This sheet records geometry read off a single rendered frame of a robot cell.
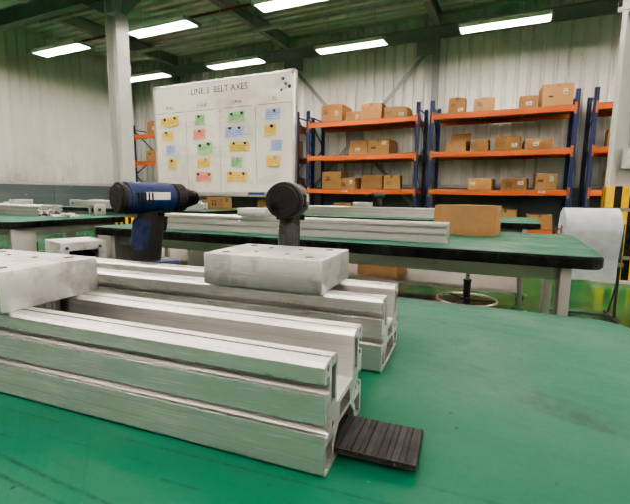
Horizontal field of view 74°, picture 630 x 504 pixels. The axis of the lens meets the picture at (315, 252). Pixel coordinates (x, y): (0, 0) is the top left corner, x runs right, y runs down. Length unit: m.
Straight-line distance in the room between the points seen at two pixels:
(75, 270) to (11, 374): 0.12
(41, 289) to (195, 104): 3.63
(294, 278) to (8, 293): 0.28
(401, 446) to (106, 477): 0.21
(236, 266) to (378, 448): 0.28
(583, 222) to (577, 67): 7.51
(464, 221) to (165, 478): 2.03
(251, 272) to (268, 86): 3.19
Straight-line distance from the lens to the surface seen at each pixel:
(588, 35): 11.23
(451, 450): 0.38
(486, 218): 2.23
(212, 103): 3.95
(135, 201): 0.83
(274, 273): 0.50
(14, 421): 0.47
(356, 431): 0.37
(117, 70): 9.39
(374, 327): 0.48
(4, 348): 0.51
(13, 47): 14.24
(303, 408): 0.31
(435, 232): 1.82
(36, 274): 0.51
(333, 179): 10.64
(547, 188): 9.76
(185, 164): 4.10
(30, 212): 4.04
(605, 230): 3.81
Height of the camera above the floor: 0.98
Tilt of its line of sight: 8 degrees down
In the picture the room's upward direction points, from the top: 1 degrees clockwise
